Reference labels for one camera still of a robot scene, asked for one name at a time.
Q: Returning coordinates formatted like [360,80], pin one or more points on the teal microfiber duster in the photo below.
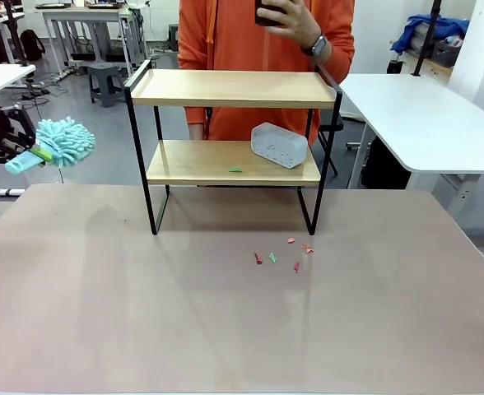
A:
[67,142]

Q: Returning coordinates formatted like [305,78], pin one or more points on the black smartphone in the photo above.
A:
[266,12]

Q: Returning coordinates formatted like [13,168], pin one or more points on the person's right forearm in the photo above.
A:
[195,115]

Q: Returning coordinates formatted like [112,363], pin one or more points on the person's left forearm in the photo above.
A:
[338,53]

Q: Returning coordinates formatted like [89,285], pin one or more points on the black-framed wooden two-tier shelf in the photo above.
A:
[225,88]

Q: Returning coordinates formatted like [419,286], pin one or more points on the person's right hand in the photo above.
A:
[196,131]

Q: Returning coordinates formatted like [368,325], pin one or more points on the person's left hand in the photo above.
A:
[297,22]

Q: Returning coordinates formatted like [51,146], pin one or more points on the white power strip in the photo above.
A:
[8,191]

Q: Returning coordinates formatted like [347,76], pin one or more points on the small white desk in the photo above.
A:
[7,76]

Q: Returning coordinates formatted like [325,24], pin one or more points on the grey plastic stool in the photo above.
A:
[105,82]

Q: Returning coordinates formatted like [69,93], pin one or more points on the black backpack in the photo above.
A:
[32,45]

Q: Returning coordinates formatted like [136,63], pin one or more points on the black stand pole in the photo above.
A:
[15,33]
[427,37]

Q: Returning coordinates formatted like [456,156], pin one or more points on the grey metal workbench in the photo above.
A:
[85,14]

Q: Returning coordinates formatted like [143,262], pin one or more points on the green paper scrap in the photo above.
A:
[272,258]
[235,169]

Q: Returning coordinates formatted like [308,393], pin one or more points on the orange hoodie torso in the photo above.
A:
[234,41]

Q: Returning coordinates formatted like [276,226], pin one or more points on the white power strip box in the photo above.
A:
[279,144]

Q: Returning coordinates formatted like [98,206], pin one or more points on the red paper scrap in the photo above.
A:
[296,267]
[258,258]

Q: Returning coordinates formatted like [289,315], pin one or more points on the grey smartwatch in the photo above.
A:
[318,44]

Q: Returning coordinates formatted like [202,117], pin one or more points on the black chair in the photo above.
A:
[336,127]

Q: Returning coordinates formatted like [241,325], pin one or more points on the black bag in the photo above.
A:
[384,166]

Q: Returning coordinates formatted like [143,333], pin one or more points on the large white table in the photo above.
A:
[415,115]

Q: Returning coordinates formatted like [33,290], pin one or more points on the blue cloth pile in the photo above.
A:
[427,26]

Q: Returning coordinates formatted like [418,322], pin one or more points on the grey storage crate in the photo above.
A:
[448,51]

